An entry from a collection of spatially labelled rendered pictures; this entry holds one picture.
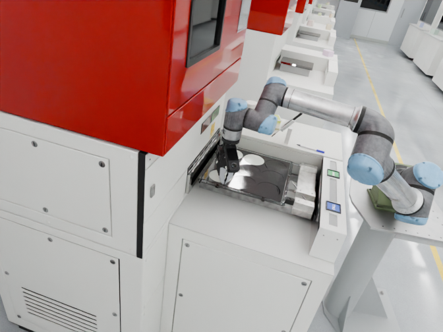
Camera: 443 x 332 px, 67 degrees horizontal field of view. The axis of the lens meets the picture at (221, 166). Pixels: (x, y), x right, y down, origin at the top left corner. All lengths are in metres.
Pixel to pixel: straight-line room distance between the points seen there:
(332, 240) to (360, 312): 1.15
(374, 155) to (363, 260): 0.87
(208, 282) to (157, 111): 0.82
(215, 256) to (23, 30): 0.94
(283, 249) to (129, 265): 0.55
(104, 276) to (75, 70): 0.74
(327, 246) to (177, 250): 0.57
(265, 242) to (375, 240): 0.71
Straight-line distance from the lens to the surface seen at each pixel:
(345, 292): 2.10
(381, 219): 1.66
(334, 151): 1.76
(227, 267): 1.34
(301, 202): 1.39
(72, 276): 1.44
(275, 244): 1.30
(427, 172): 1.56
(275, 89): 1.25
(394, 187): 1.33
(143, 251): 1.14
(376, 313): 2.37
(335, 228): 1.24
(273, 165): 1.61
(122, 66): 0.85
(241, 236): 1.29
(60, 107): 1.01
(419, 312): 2.61
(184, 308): 1.62
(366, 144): 1.18
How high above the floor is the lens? 1.68
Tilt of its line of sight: 31 degrees down
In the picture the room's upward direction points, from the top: 10 degrees clockwise
